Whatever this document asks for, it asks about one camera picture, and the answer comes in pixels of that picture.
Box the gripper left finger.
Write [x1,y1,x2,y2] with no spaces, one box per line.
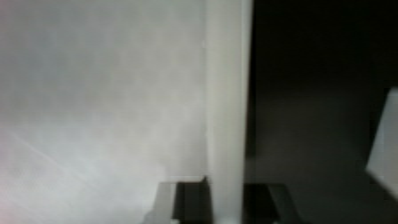
[142,182,179,224]

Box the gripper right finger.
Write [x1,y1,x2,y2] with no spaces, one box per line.
[268,184,307,224]

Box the white desk top tray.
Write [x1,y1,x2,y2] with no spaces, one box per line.
[0,0,252,224]

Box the white right fence bar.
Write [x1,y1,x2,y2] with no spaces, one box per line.
[366,88,398,200]

